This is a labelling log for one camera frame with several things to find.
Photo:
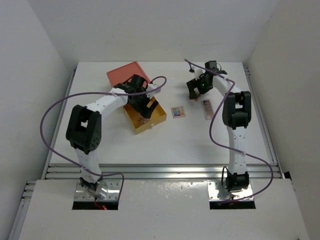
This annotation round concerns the aluminium rail frame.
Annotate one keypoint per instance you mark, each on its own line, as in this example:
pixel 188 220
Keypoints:
pixel 147 169

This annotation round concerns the orange drawer box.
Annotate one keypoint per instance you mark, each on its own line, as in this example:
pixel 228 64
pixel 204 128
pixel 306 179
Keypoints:
pixel 121 74

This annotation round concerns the small colourful eyeshadow palette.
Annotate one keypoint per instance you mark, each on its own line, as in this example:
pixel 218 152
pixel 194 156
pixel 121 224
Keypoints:
pixel 178 112

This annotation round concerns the long brown eyeshadow palette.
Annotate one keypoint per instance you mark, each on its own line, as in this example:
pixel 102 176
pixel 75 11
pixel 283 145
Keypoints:
pixel 207 109

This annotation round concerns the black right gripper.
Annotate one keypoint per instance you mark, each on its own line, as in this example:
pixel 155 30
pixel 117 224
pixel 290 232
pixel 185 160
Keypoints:
pixel 193 84

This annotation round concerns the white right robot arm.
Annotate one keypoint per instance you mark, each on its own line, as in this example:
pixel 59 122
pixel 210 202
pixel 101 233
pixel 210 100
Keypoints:
pixel 236 108

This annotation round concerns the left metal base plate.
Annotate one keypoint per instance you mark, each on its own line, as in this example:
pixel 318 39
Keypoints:
pixel 107 190

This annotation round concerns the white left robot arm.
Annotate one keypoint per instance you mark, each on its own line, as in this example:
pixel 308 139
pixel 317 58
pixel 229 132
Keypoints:
pixel 84 130

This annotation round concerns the metal base plate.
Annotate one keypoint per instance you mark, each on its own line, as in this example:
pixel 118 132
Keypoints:
pixel 107 190
pixel 216 193

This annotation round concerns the square orange blush compact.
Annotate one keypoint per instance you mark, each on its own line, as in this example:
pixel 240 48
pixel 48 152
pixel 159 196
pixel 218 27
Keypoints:
pixel 196 97

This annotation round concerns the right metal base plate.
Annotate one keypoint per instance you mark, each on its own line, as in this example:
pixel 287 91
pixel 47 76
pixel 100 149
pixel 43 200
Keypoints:
pixel 216 193

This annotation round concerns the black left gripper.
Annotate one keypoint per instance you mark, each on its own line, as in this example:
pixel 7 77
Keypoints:
pixel 144 110

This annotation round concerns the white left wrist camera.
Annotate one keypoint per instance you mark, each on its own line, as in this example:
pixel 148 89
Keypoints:
pixel 151 90

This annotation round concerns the yellow drawer with white knob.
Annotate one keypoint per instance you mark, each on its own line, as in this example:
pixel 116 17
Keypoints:
pixel 158 116

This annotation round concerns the clear nine-pan eyeshadow palette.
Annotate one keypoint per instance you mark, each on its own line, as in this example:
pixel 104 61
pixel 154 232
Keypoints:
pixel 143 120

